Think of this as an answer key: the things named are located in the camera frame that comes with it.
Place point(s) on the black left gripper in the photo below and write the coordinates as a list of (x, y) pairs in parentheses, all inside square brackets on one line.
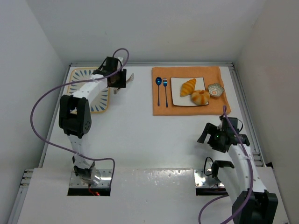
[(120, 78)]

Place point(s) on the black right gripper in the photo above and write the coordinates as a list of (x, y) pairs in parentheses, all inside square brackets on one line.
[(210, 136)]

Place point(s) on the round golden bread roll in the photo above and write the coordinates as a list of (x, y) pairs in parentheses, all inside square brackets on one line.
[(200, 97)]

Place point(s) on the orange croissant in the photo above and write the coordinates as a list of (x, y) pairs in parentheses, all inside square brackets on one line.
[(188, 87)]

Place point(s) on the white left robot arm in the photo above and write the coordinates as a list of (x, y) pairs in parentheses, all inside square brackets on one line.
[(75, 114)]

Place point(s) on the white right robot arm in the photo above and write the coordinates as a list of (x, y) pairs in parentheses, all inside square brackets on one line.
[(252, 203)]

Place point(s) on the blue patterned yellow-rimmed tray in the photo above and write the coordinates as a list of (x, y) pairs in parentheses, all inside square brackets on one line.
[(101, 102)]

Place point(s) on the blue spoon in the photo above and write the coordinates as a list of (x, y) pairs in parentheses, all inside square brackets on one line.
[(158, 83)]

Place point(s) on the blue fork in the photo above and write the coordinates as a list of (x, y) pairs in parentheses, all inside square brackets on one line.
[(165, 83)]

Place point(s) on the small flower-shaped bowl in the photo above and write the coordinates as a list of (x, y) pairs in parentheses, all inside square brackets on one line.
[(215, 90)]

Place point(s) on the white square plate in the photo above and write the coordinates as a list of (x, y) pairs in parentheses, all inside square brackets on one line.
[(176, 84)]

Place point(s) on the orange cloth placemat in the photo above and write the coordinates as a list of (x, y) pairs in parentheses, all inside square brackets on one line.
[(211, 75)]

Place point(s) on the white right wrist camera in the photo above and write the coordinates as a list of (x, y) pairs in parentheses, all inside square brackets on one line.
[(220, 125)]

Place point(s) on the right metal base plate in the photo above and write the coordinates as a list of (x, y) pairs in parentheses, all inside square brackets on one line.
[(204, 179)]

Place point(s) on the metal base plate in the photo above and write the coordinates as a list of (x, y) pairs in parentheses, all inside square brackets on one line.
[(100, 178), (204, 179)]

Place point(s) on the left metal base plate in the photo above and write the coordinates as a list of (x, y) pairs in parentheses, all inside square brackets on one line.
[(100, 178)]

